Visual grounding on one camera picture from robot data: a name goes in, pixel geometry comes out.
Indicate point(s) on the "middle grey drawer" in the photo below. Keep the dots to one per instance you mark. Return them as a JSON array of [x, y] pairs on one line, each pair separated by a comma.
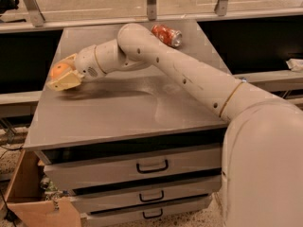
[[148, 193]]

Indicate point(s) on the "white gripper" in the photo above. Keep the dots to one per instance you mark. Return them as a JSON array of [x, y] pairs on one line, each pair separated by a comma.
[[85, 62]]

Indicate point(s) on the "bottom grey drawer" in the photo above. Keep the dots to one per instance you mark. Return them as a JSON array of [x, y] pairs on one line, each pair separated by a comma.
[[148, 211]]

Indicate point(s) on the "right metal railing post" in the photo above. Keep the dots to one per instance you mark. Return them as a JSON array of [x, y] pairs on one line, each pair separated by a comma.
[[221, 7]]

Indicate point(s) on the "orange fruit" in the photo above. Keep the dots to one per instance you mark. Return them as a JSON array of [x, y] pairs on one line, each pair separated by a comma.
[[59, 69]]

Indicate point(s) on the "middle metal railing post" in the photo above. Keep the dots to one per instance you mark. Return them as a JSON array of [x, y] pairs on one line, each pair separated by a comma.
[[152, 9]]

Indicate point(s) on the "grey drawer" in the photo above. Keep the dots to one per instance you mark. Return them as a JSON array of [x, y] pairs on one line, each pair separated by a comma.
[[148, 193], [148, 211], [134, 167]]

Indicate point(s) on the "cardboard box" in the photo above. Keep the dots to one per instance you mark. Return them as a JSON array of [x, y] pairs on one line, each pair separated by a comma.
[[26, 199]]

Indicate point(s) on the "grey drawer cabinet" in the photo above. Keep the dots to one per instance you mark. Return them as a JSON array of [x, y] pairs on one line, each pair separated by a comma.
[[125, 113]]

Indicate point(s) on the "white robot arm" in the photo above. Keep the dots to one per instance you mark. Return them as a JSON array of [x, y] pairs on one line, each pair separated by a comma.
[[262, 165]]

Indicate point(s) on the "metal railing post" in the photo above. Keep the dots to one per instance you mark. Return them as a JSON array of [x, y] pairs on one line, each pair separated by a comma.
[[221, 7], [35, 15], [152, 9]]

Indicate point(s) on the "red crushed soda can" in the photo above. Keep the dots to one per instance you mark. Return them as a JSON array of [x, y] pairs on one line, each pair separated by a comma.
[[167, 35]]

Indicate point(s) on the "left metal railing post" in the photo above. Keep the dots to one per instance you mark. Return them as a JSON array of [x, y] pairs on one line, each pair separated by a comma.
[[35, 15]]

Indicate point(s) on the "top grey drawer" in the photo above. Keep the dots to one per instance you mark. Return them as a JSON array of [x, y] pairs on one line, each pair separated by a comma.
[[134, 167]]

